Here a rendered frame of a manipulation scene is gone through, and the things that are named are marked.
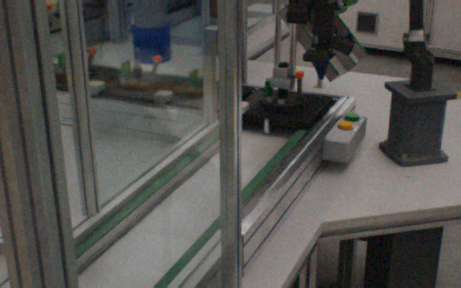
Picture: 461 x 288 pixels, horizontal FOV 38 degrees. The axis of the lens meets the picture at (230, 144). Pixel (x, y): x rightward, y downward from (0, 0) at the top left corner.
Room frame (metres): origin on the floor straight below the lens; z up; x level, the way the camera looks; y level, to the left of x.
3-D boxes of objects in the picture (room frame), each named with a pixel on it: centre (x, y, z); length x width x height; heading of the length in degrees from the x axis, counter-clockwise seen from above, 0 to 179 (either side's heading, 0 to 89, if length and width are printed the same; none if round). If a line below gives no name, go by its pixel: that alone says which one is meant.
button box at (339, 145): (1.71, -0.32, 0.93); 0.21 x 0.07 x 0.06; 156
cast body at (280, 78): (1.88, -0.15, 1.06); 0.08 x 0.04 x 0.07; 66
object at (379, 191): (1.80, -0.51, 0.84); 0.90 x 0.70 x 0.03; 103
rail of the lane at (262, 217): (1.56, -0.18, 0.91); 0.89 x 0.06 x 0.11; 156
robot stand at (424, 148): (1.75, -0.52, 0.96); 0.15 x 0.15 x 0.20; 13
